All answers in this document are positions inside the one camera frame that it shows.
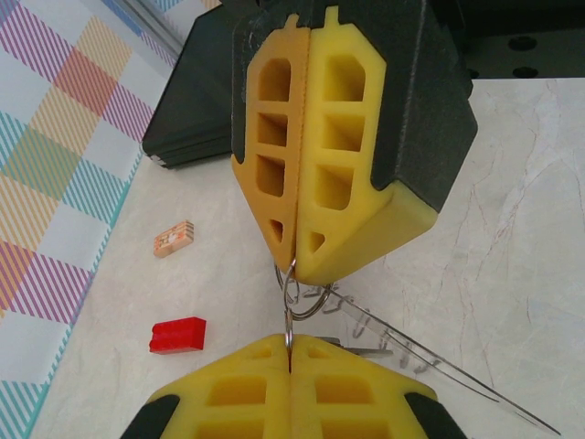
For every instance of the small orange patterned block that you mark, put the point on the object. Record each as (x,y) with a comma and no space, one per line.
(173,238)

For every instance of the aluminium frame post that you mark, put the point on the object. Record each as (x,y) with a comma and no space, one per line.
(153,25)

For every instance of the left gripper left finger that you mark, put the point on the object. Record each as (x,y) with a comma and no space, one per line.
(237,402)

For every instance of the red block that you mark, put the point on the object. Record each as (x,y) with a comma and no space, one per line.
(178,336)

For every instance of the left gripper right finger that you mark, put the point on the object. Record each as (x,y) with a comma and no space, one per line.
(356,402)

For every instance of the black case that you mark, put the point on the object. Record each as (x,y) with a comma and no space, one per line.
(192,114)

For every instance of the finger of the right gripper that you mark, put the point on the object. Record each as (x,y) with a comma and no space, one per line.
(365,219)
(253,151)

